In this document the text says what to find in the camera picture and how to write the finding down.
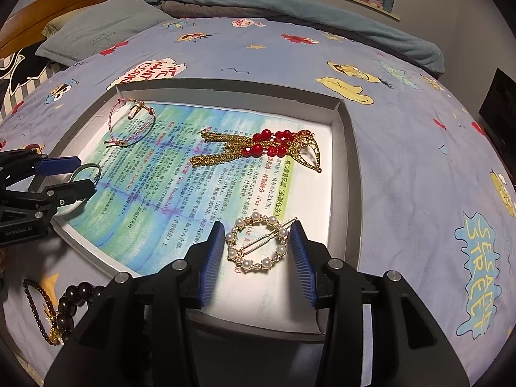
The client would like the round pearl hair clip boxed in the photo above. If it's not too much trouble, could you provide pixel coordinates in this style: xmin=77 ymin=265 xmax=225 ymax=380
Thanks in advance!
xmin=224 ymin=213 xmax=300 ymax=275

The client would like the small dark bead strand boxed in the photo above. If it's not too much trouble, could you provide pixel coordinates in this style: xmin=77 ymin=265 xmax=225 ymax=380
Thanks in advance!
xmin=22 ymin=278 xmax=66 ymax=347

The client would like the black television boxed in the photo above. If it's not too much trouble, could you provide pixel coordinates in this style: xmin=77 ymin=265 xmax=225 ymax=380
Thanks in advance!
xmin=478 ymin=68 xmax=516 ymax=162

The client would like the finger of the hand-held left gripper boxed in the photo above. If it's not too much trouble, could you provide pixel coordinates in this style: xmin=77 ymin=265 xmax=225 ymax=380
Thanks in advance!
xmin=0 ymin=148 xmax=80 ymax=191
xmin=0 ymin=178 xmax=96 ymax=217

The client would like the large dark bead bracelet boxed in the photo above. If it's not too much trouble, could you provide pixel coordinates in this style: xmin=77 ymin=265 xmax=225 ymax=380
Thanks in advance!
xmin=58 ymin=283 xmax=107 ymax=345

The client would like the gold tassel red bead ornament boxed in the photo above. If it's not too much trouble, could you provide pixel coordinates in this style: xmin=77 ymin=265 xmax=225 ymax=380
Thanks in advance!
xmin=189 ymin=128 xmax=324 ymax=174

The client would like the pink string bracelet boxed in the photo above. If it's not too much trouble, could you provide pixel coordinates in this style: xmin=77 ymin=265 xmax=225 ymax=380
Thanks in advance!
xmin=105 ymin=97 xmax=157 ymax=146

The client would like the blue-grey blanket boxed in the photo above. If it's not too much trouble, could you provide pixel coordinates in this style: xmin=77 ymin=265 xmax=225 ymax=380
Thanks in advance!
xmin=139 ymin=0 xmax=444 ymax=75

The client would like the grey pillow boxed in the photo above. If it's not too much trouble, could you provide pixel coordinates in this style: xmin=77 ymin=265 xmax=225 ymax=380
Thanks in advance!
xmin=35 ymin=0 xmax=173 ymax=67

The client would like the striped pillow with black print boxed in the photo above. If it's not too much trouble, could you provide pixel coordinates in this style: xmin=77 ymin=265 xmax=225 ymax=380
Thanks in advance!
xmin=0 ymin=42 xmax=67 ymax=107

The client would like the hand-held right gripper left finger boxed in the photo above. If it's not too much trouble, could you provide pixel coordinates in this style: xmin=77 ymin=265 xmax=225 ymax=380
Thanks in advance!
xmin=44 ymin=222 xmax=226 ymax=387

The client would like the grey cardboard box tray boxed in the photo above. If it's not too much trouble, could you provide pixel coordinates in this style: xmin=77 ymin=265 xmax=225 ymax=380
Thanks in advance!
xmin=47 ymin=77 xmax=362 ymax=336

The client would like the green pillow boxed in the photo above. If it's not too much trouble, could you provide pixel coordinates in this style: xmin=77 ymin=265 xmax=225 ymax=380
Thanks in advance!
xmin=42 ymin=12 xmax=70 ymax=39

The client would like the grey-brown blanket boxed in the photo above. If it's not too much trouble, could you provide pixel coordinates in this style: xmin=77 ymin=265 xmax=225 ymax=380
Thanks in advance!
xmin=160 ymin=0 xmax=227 ymax=19

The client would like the small silver hoop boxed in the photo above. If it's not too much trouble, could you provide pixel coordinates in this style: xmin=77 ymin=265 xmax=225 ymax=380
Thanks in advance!
xmin=69 ymin=163 xmax=102 ymax=189

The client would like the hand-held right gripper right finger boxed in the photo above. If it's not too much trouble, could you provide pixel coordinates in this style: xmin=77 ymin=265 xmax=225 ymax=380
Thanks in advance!
xmin=289 ymin=222 xmax=473 ymax=387

